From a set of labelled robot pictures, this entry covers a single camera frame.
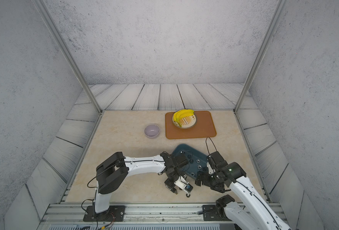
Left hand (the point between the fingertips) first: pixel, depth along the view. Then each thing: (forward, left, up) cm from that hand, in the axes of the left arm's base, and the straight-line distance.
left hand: (182, 187), depth 80 cm
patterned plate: (+47, -6, 0) cm, 48 cm away
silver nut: (+12, -11, 0) cm, 16 cm away
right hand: (-2, -10, +9) cm, 14 cm away
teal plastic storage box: (+15, -10, 0) cm, 18 cm away
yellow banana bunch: (+52, -1, +5) cm, 52 cm away
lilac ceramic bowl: (+39, +20, +2) cm, 44 cm away
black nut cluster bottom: (-4, -3, -2) cm, 5 cm away
